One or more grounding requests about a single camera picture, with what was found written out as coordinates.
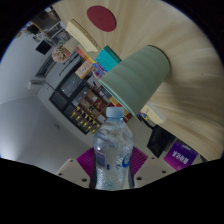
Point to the clear plastic water bottle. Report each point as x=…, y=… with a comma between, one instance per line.
x=113, y=150

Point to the flat round red coaster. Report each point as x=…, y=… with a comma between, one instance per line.
x=101, y=18

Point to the yellow gift box red ribbon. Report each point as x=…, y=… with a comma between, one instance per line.
x=112, y=101

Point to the cream book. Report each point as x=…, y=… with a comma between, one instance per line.
x=81, y=33
x=154, y=114

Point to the small orange carton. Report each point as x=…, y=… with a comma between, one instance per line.
x=83, y=70

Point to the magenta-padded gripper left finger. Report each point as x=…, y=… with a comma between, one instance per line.
x=71, y=170

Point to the pink flowers in pot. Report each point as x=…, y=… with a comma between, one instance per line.
x=61, y=53

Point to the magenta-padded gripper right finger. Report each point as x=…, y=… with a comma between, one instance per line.
x=150, y=170

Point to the blue and red book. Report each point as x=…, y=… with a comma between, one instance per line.
x=99, y=69

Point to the black computer monitor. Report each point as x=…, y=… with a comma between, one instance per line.
x=43, y=47

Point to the purple sign board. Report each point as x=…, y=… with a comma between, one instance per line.
x=180, y=156

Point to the wooden shelf unit with trophies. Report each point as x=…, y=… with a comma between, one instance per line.
x=91, y=108

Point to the dark glass door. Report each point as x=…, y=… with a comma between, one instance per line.
x=68, y=91

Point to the pale green cup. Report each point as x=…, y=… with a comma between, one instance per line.
x=136, y=78

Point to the teal notebook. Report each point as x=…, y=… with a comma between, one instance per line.
x=106, y=59

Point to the orange book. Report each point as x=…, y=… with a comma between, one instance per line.
x=85, y=53

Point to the white air conditioner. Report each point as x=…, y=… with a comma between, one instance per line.
x=36, y=83

